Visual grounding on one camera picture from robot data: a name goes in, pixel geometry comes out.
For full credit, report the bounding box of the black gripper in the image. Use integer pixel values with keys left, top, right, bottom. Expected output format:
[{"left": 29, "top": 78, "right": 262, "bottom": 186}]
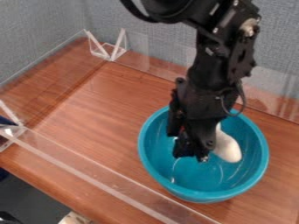
[{"left": 167, "top": 77, "right": 239, "bottom": 163}]

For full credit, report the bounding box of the plush mushroom with brown cap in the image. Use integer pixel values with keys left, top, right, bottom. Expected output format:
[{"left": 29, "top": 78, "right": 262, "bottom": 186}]
[{"left": 213, "top": 124, "right": 242, "bottom": 163}]

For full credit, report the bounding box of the blue plastic bowl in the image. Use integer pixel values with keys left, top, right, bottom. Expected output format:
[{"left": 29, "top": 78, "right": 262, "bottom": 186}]
[{"left": 138, "top": 107, "right": 270, "bottom": 204}]

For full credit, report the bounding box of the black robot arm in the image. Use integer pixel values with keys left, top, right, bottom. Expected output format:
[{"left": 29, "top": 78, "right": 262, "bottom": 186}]
[{"left": 121, "top": 0, "right": 261, "bottom": 163}]

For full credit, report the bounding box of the clear acrylic back barrier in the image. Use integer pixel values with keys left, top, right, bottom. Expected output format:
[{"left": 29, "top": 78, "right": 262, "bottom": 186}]
[{"left": 83, "top": 28, "right": 299, "bottom": 125}]

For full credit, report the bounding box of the clear acrylic barrier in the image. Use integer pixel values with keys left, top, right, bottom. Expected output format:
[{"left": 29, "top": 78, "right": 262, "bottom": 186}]
[
  {"left": 0, "top": 126, "right": 221, "bottom": 224},
  {"left": 0, "top": 29, "right": 87, "bottom": 87},
  {"left": 83, "top": 28, "right": 299, "bottom": 125}
]

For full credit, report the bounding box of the clear acrylic front barrier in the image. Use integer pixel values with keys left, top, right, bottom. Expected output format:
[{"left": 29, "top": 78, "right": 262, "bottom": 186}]
[{"left": 0, "top": 126, "right": 221, "bottom": 224}]

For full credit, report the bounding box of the clear acrylic left barrier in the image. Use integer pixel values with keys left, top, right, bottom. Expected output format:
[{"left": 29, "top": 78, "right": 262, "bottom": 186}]
[{"left": 0, "top": 29, "right": 87, "bottom": 87}]

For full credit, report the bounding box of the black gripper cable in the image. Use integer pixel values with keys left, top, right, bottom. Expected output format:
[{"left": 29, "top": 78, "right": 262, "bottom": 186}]
[{"left": 219, "top": 80, "right": 249, "bottom": 117}]

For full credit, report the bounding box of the clear acrylic left bracket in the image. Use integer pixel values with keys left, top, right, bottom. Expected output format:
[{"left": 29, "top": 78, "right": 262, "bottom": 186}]
[{"left": 0, "top": 100, "right": 26, "bottom": 153}]

